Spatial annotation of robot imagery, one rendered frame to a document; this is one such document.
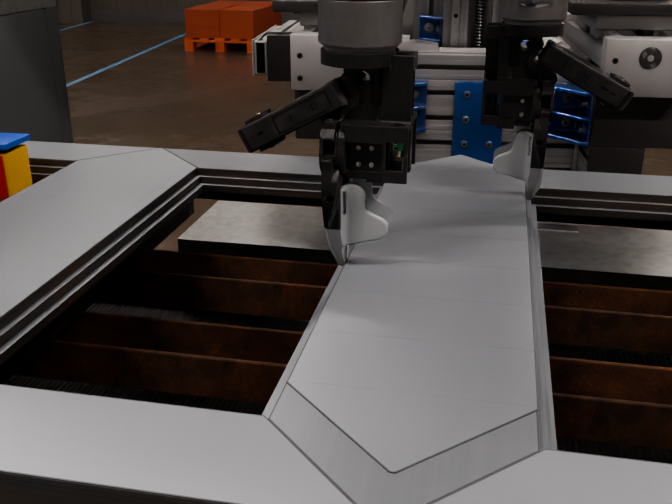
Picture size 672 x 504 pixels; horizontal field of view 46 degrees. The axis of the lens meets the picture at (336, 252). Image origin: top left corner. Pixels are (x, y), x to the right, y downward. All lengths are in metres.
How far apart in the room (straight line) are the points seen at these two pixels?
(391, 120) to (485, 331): 0.21
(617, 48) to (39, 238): 0.89
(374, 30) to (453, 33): 0.85
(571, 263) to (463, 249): 0.44
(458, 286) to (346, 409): 0.23
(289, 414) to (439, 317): 0.19
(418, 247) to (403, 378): 0.26
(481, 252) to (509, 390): 0.26
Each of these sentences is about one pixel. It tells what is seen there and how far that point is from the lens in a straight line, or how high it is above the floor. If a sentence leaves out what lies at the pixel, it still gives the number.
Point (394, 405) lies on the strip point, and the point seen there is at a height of 0.84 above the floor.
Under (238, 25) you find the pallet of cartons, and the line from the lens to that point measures 8.14.
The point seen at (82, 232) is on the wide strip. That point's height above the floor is 0.84.
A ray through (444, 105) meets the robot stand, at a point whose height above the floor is 0.86.
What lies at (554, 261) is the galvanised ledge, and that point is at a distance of 1.25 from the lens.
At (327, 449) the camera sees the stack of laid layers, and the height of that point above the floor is 0.84.
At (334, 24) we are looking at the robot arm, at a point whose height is 1.07.
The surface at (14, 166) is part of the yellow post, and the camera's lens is 1.16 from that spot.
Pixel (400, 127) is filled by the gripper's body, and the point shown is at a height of 0.99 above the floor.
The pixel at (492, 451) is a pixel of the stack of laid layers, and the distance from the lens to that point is 0.53.
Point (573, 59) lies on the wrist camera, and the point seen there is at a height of 1.01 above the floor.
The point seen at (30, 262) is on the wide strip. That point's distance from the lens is 0.84.
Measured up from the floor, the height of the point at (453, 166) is 0.84.
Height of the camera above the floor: 1.15
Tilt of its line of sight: 22 degrees down
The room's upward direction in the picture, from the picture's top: straight up
